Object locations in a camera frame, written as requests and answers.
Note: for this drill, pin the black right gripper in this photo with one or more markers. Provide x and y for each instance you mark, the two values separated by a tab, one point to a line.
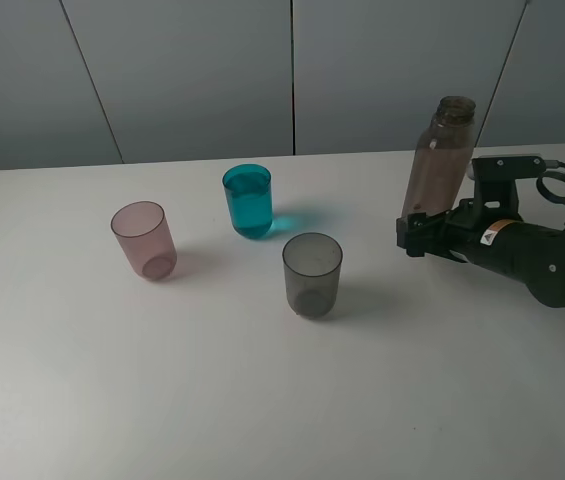
456	235

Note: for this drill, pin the brown translucent water bottle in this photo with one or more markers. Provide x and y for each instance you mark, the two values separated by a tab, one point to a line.
442	155

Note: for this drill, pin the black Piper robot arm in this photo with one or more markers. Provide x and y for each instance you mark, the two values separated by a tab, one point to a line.
489	233

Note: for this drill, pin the grey translucent plastic cup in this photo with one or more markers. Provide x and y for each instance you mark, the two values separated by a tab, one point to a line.
312	264

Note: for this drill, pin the teal translucent plastic cup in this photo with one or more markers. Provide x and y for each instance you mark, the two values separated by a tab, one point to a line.
247	189

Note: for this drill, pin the pink translucent plastic cup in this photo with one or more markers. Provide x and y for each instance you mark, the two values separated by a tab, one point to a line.
143	233

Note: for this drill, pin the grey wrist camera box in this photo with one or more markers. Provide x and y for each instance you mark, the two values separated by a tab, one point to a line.
495	190

